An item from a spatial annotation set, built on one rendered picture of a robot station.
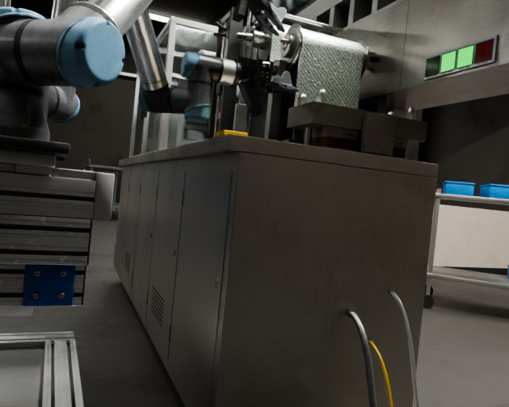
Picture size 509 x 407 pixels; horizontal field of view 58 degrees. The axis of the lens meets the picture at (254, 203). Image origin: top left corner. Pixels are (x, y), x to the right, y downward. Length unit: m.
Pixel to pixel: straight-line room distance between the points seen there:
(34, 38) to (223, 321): 0.74
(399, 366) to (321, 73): 0.93
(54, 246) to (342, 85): 1.05
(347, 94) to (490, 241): 5.11
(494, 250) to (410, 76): 5.18
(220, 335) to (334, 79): 0.89
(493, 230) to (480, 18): 5.25
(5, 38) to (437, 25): 1.15
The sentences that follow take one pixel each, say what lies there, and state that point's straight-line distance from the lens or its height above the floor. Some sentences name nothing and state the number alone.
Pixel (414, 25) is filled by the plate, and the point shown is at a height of 1.34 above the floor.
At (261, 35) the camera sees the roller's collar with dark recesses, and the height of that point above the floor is 1.34.
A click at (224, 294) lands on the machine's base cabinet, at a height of 0.50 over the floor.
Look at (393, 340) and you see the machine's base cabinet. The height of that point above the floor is 0.37.
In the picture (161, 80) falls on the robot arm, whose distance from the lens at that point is 1.38.
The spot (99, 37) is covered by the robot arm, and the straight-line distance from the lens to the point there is 0.88.
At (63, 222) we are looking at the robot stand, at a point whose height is 0.67.
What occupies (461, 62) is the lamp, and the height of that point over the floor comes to 1.17.
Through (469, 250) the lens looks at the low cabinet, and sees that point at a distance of 6.28.
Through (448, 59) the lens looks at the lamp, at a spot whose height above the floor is 1.19.
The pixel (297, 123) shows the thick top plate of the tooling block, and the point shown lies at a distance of 1.37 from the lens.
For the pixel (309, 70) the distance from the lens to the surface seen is 1.54.
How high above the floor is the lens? 0.77
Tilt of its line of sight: 1 degrees down
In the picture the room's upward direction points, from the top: 6 degrees clockwise
